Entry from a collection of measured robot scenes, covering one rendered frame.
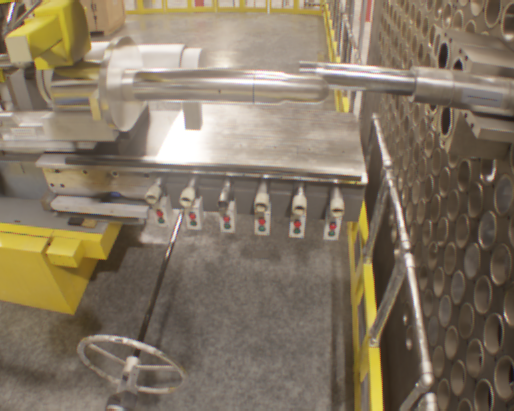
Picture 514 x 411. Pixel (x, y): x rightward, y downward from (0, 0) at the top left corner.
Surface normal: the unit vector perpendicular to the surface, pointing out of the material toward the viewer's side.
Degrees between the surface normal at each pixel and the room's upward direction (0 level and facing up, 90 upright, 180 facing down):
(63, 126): 90
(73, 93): 90
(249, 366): 0
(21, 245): 0
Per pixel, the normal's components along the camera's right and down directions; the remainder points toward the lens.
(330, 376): 0.00, -0.76
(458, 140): -0.11, 0.65
